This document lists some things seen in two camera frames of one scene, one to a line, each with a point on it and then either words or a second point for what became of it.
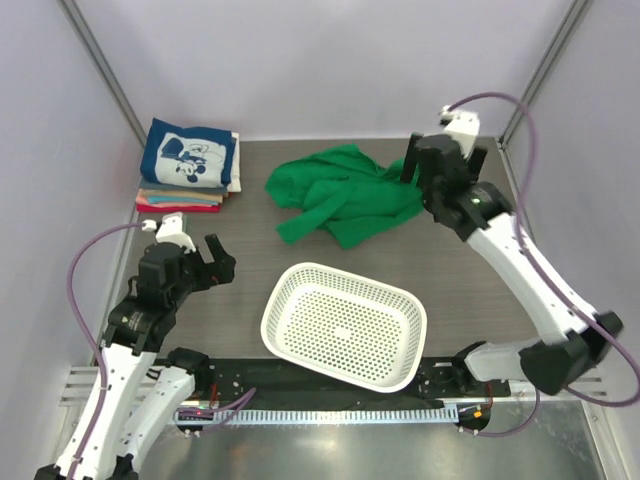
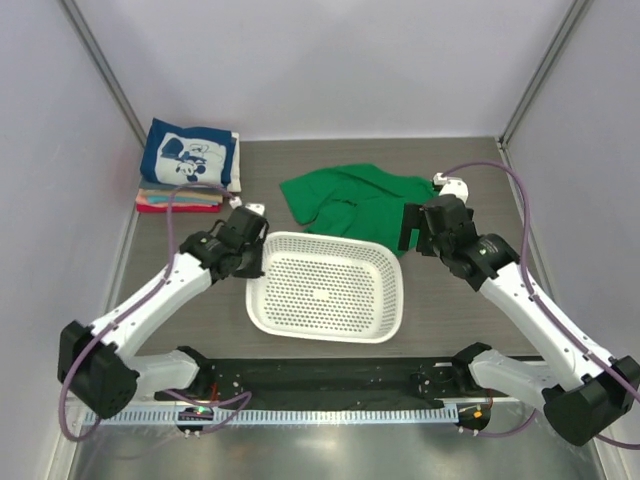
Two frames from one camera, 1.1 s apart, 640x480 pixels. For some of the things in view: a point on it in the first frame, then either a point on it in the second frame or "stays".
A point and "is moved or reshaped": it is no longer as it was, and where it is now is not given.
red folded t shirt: [148, 208] stays
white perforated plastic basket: [358, 328] is moved or reshaped
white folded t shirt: [235, 184] stays
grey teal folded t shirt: [184, 188] stays
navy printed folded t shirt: [200, 157] stays
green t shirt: [342, 191] is moved or reshaped
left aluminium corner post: [71, 12] stays
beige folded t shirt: [199, 194] stays
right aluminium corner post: [575, 14] stays
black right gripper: [473, 164] -> [414, 215]
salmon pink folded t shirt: [143, 200] stays
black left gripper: [217, 272] -> [254, 270]
